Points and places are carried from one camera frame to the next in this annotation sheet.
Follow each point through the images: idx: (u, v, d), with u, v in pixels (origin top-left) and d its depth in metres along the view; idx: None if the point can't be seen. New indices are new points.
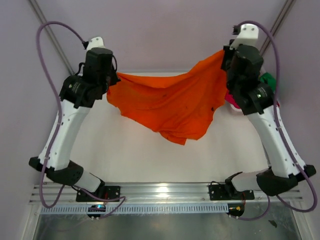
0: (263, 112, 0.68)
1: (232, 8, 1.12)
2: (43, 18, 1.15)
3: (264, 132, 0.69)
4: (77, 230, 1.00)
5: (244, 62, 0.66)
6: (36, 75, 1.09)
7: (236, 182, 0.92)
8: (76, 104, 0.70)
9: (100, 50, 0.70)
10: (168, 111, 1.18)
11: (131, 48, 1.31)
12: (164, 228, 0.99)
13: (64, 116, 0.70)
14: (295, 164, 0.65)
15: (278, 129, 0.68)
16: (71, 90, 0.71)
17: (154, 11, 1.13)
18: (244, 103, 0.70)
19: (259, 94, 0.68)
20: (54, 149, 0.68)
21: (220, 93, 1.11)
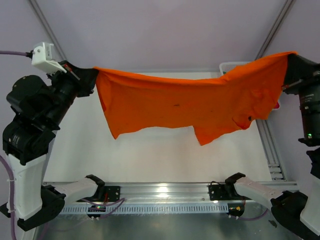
0: None
1: (232, 8, 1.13)
2: (43, 17, 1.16)
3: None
4: (77, 229, 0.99)
5: None
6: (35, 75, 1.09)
7: (239, 187, 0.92)
8: (21, 161, 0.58)
9: (26, 85, 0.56)
10: (186, 120, 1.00)
11: (131, 47, 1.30)
12: (164, 228, 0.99)
13: (15, 171, 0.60)
14: None
15: None
16: (12, 144, 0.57)
17: (154, 10, 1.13)
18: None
19: None
20: (17, 201, 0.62)
21: (263, 103, 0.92)
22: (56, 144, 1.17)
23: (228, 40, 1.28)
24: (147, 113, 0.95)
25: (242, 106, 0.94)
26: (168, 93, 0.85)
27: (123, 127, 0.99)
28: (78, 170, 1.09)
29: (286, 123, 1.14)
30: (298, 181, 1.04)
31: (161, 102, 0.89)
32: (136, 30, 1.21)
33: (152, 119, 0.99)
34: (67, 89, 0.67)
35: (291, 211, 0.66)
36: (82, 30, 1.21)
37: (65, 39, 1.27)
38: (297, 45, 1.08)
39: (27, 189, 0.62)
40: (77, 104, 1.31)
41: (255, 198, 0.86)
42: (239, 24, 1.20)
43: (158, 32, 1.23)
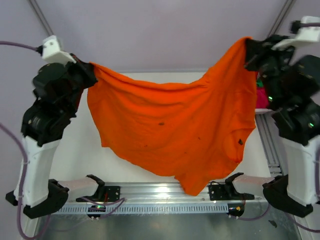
0: (307, 144, 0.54)
1: (232, 7, 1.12)
2: (42, 17, 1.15)
3: (297, 158, 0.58)
4: (76, 229, 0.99)
5: (307, 81, 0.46)
6: (35, 74, 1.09)
7: (237, 184, 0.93)
8: (39, 142, 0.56)
9: (50, 71, 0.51)
10: (172, 151, 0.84)
11: (130, 48, 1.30)
12: (163, 229, 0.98)
13: (30, 153, 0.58)
14: (317, 195, 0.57)
15: (316, 163, 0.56)
16: (31, 126, 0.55)
17: (155, 10, 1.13)
18: (290, 129, 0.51)
19: (311, 123, 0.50)
20: (27, 188, 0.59)
21: (241, 103, 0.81)
22: None
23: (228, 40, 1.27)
24: (127, 134, 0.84)
25: (225, 116, 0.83)
26: (149, 104, 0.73)
27: (109, 141, 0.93)
28: (78, 170, 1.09)
29: None
30: None
31: (144, 122, 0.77)
32: (137, 30, 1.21)
33: (133, 143, 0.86)
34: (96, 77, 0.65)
35: (279, 189, 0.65)
36: (83, 30, 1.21)
37: (65, 39, 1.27)
38: None
39: (38, 174, 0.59)
40: None
41: (252, 191, 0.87)
42: (240, 23, 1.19)
43: (159, 32, 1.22)
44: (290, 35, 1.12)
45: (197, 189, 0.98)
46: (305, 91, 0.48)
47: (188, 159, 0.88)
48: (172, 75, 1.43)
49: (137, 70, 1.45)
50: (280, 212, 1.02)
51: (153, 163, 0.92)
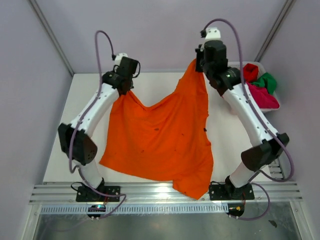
0: (232, 88, 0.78)
1: (232, 7, 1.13)
2: (43, 18, 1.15)
3: (236, 105, 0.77)
4: (76, 230, 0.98)
5: (214, 54, 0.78)
6: (36, 74, 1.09)
7: (232, 176, 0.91)
8: (114, 86, 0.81)
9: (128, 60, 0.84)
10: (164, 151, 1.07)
11: (131, 48, 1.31)
12: (164, 229, 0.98)
13: (103, 93, 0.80)
14: (267, 131, 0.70)
15: (248, 101, 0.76)
16: (110, 78, 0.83)
17: (155, 11, 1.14)
18: (217, 84, 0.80)
19: (228, 75, 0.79)
20: (89, 116, 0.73)
21: (202, 104, 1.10)
22: (57, 143, 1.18)
23: (228, 40, 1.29)
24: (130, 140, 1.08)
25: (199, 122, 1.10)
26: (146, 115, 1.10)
27: (111, 155, 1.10)
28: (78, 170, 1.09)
29: (287, 122, 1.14)
30: (298, 181, 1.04)
31: (144, 128, 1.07)
32: (138, 30, 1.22)
33: (134, 150, 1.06)
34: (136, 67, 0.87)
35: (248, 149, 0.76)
36: (84, 30, 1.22)
37: (66, 39, 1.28)
38: (296, 45, 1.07)
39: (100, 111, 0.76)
40: (78, 104, 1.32)
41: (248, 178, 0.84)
42: (239, 23, 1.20)
43: (159, 32, 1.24)
44: (289, 35, 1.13)
45: (201, 191, 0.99)
46: (214, 56, 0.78)
47: (177, 159, 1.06)
48: (172, 75, 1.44)
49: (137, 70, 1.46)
50: (280, 212, 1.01)
51: (149, 169, 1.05)
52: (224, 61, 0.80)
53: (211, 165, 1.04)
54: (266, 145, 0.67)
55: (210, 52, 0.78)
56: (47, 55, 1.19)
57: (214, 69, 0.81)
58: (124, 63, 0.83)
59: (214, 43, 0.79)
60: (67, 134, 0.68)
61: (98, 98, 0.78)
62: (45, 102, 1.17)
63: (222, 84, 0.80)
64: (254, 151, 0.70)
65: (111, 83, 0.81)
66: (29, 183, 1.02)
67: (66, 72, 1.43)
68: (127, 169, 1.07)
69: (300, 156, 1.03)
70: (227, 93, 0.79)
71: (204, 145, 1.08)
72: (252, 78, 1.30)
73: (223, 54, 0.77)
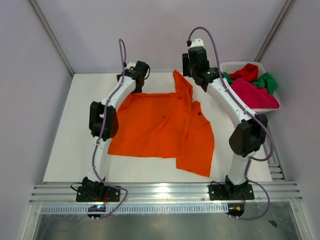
0: (213, 82, 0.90)
1: (232, 8, 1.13)
2: (43, 18, 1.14)
3: (218, 96, 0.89)
4: (76, 230, 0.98)
5: (196, 56, 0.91)
6: (37, 74, 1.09)
7: (231, 174, 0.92)
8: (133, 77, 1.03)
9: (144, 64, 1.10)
10: (168, 135, 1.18)
11: (131, 47, 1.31)
12: (164, 229, 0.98)
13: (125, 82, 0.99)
14: (245, 112, 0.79)
15: (227, 90, 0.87)
16: (130, 72, 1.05)
17: (155, 11, 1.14)
18: (200, 81, 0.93)
19: (209, 72, 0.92)
20: (115, 97, 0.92)
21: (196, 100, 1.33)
22: (57, 143, 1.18)
23: (228, 40, 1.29)
24: (138, 127, 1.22)
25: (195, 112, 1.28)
26: (151, 108, 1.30)
27: (118, 142, 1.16)
28: (78, 170, 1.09)
29: (287, 121, 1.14)
30: (298, 181, 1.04)
31: (151, 118, 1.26)
32: (138, 30, 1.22)
33: (141, 134, 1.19)
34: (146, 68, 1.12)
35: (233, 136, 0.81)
36: (84, 30, 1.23)
37: (66, 39, 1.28)
38: (296, 45, 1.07)
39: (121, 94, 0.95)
40: (79, 104, 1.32)
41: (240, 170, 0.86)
42: (239, 23, 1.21)
43: (159, 32, 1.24)
44: (288, 35, 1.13)
45: (204, 168, 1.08)
46: (196, 58, 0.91)
47: (180, 141, 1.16)
48: (172, 75, 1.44)
49: None
50: (280, 212, 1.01)
51: (157, 149, 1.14)
52: (205, 62, 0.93)
53: (212, 144, 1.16)
54: (246, 124, 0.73)
55: (192, 56, 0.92)
56: (47, 55, 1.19)
57: (197, 70, 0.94)
58: (140, 66, 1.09)
59: (196, 48, 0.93)
60: (97, 109, 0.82)
61: (121, 86, 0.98)
62: (45, 101, 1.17)
63: (204, 81, 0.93)
64: (237, 133, 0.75)
65: (130, 76, 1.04)
66: (29, 183, 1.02)
67: (66, 72, 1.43)
68: (133, 153, 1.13)
69: (300, 155, 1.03)
70: (209, 88, 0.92)
71: (202, 129, 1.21)
72: (252, 78, 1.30)
73: (203, 56, 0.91)
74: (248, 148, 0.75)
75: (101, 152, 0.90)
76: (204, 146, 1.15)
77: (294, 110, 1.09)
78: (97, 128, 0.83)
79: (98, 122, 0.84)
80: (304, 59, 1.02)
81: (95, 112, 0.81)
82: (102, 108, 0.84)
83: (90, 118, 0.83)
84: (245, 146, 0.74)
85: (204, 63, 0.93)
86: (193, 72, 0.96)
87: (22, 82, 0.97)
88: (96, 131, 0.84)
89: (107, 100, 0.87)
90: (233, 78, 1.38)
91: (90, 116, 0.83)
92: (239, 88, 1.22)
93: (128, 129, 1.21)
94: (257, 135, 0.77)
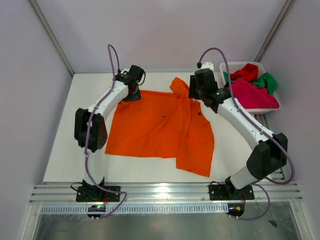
0: (223, 102, 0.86)
1: (232, 7, 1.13)
2: (43, 18, 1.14)
3: (230, 117, 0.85)
4: (76, 229, 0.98)
5: (203, 77, 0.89)
6: (37, 74, 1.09)
7: (233, 178, 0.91)
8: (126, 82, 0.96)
9: (138, 69, 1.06)
10: (168, 135, 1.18)
11: (131, 47, 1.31)
12: (163, 229, 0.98)
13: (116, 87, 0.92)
14: (262, 132, 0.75)
15: (239, 110, 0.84)
16: (123, 76, 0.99)
17: (155, 11, 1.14)
18: (210, 102, 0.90)
19: (218, 93, 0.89)
20: (104, 103, 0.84)
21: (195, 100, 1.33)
22: (57, 143, 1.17)
23: (227, 40, 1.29)
24: (138, 127, 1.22)
25: (195, 112, 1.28)
26: (151, 108, 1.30)
27: (118, 142, 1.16)
28: (78, 169, 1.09)
29: (287, 122, 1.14)
30: (298, 181, 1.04)
31: (150, 118, 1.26)
32: (137, 30, 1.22)
33: (141, 134, 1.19)
34: (140, 72, 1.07)
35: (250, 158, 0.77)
36: (83, 30, 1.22)
37: (66, 39, 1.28)
38: (296, 45, 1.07)
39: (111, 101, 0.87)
40: (79, 104, 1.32)
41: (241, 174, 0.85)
42: (239, 23, 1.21)
43: (159, 32, 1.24)
44: (288, 35, 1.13)
45: (204, 168, 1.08)
46: (203, 80, 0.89)
47: (180, 142, 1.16)
48: (172, 75, 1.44)
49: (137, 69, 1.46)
50: (280, 212, 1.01)
51: (156, 149, 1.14)
52: (213, 83, 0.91)
53: (212, 144, 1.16)
54: (264, 145, 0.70)
55: (199, 77, 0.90)
56: (47, 55, 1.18)
57: (206, 92, 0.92)
58: (134, 70, 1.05)
59: (203, 70, 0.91)
60: (83, 117, 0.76)
61: (112, 91, 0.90)
62: (45, 102, 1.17)
63: (214, 102, 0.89)
64: (254, 155, 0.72)
65: (123, 81, 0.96)
66: (29, 183, 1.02)
67: (66, 72, 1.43)
68: (133, 153, 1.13)
69: (300, 156, 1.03)
70: (220, 109, 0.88)
71: (202, 130, 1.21)
72: (252, 78, 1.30)
73: (210, 77, 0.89)
74: (268, 170, 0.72)
75: (93, 162, 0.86)
76: (204, 147, 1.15)
77: (294, 111, 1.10)
78: (83, 138, 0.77)
79: (85, 131, 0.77)
80: (304, 59, 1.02)
81: (81, 120, 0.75)
82: (88, 116, 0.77)
83: (76, 127, 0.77)
84: (265, 168, 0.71)
85: (212, 84, 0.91)
86: (203, 93, 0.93)
87: (22, 82, 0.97)
88: (82, 141, 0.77)
89: (94, 107, 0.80)
90: (233, 78, 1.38)
91: (76, 125, 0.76)
92: (238, 89, 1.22)
93: (128, 130, 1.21)
94: (276, 155, 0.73)
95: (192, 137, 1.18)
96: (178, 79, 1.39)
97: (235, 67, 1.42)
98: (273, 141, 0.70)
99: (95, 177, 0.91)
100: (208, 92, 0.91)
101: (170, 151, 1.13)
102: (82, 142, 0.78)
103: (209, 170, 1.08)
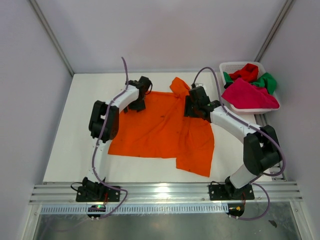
0: (213, 110, 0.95)
1: (232, 7, 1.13)
2: (43, 18, 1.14)
3: (222, 122, 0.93)
4: (76, 229, 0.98)
5: (195, 93, 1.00)
6: (37, 73, 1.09)
7: (232, 177, 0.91)
8: (138, 86, 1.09)
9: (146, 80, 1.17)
10: (168, 135, 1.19)
11: (131, 47, 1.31)
12: (163, 229, 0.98)
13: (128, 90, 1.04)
14: (249, 127, 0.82)
15: (228, 113, 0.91)
16: (135, 83, 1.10)
17: (154, 11, 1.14)
18: (203, 114, 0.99)
19: (209, 104, 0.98)
20: (119, 100, 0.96)
21: None
22: (57, 143, 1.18)
23: (227, 41, 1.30)
24: (138, 127, 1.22)
25: None
26: (151, 107, 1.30)
27: (118, 142, 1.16)
28: (78, 169, 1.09)
29: (287, 122, 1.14)
30: (298, 181, 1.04)
31: (150, 118, 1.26)
32: (137, 30, 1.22)
33: (141, 134, 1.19)
34: (148, 84, 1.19)
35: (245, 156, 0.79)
36: (83, 30, 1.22)
37: (66, 39, 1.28)
38: (295, 45, 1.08)
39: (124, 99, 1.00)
40: (79, 104, 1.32)
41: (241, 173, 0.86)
42: (239, 23, 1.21)
43: (159, 32, 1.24)
44: (288, 35, 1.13)
45: (204, 168, 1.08)
46: (195, 96, 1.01)
47: (180, 142, 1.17)
48: (172, 75, 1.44)
49: (138, 69, 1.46)
50: (280, 212, 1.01)
51: (156, 149, 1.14)
52: (205, 98, 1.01)
53: (211, 144, 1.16)
54: (253, 137, 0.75)
55: (192, 95, 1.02)
56: (46, 54, 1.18)
57: (199, 105, 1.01)
58: (143, 80, 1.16)
59: (195, 88, 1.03)
60: (100, 109, 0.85)
61: (125, 92, 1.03)
62: (45, 102, 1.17)
63: (207, 114, 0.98)
64: (247, 149, 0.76)
65: (135, 86, 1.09)
66: (29, 183, 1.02)
67: (66, 72, 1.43)
68: (132, 153, 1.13)
69: (300, 155, 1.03)
70: (213, 119, 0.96)
71: (202, 130, 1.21)
72: (252, 78, 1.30)
73: (202, 93, 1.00)
74: (263, 163, 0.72)
75: (101, 154, 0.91)
76: (204, 147, 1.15)
77: (293, 110, 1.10)
78: (96, 128, 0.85)
79: (99, 123, 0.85)
80: (303, 59, 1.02)
81: (98, 111, 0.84)
82: (104, 108, 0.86)
83: (91, 118, 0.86)
84: (259, 160, 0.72)
85: (205, 99, 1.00)
86: (197, 107, 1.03)
87: (22, 81, 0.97)
88: (95, 131, 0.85)
89: (111, 100, 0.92)
90: (233, 78, 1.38)
91: (92, 115, 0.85)
92: (239, 89, 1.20)
93: (129, 130, 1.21)
94: (270, 150, 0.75)
95: (192, 137, 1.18)
96: (178, 78, 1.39)
97: (235, 67, 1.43)
98: (261, 133, 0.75)
99: (98, 175, 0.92)
100: (201, 105, 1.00)
101: (170, 151, 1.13)
102: (94, 132, 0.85)
103: (208, 170, 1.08)
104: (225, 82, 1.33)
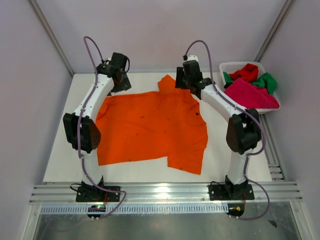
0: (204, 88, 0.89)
1: (231, 7, 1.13)
2: (43, 18, 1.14)
3: (210, 100, 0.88)
4: (76, 229, 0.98)
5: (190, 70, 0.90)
6: (36, 73, 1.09)
7: (231, 175, 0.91)
8: (109, 74, 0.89)
9: (118, 60, 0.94)
10: (160, 136, 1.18)
11: (131, 47, 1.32)
12: (164, 228, 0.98)
13: (98, 85, 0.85)
14: (236, 107, 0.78)
15: (217, 92, 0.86)
16: (105, 68, 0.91)
17: (155, 11, 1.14)
18: (194, 90, 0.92)
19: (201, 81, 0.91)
20: (91, 104, 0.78)
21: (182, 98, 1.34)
22: (57, 143, 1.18)
23: (227, 41, 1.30)
24: (125, 132, 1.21)
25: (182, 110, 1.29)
26: (138, 110, 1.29)
27: (106, 149, 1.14)
28: (78, 169, 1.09)
29: (286, 122, 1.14)
30: (298, 181, 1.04)
31: (139, 121, 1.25)
32: (137, 30, 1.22)
33: (131, 137, 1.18)
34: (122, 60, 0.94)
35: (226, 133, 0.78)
36: (83, 30, 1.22)
37: (66, 39, 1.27)
38: (295, 45, 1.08)
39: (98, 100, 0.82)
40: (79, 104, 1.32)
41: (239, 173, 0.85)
42: (239, 23, 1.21)
43: (159, 31, 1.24)
44: (288, 35, 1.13)
45: (197, 167, 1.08)
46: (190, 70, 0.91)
47: (171, 142, 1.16)
48: (172, 75, 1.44)
49: (137, 69, 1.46)
50: (280, 212, 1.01)
51: (149, 151, 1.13)
52: (199, 73, 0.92)
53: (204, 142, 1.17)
54: (238, 117, 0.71)
55: (186, 68, 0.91)
56: (46, 54, 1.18)
57: (191, 81, 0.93)
58: (117, 57, 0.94)
59: (189, 61, 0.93)
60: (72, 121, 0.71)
61: (96, 88, 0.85)
62: (45, 101, 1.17)
63: (198, 90, 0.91)
64: (229, 127, 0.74)
65: (105, 73, 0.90)
66: (29, 184, 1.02)
67: (66, 72, 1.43)
68: (122, 158, 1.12)
69: (300, 155, 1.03)
70: (203, 94, 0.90)
71: (194, 128, 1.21)
72: (252, 78, 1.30)
73: (195, 69, 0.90)
74: (243, 141, 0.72)
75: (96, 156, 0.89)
76: (195, 144, 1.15)
77: (293, 110, 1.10)
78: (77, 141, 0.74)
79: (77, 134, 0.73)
80: (303, 59, 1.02)
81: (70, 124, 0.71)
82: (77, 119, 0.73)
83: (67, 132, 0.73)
84: (239, 139, 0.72)
85: (198, 74, 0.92)
86: (188, 83, 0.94)
87: (22, 81, 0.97)
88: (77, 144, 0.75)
89: (81, 109, 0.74)
90: (233, 78, 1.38)
91: (67, 130, 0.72)
92: (239, 89, 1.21)
93: (117, 135, 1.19)
94: (251, 130, 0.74)
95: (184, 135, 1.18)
96: (169, 77, 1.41)
97: (235, 67, 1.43)
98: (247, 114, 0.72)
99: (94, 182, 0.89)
100: (193, 82, 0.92)
101: (163, 153, 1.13)
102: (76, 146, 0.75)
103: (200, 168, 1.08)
104: (225, 82, 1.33)
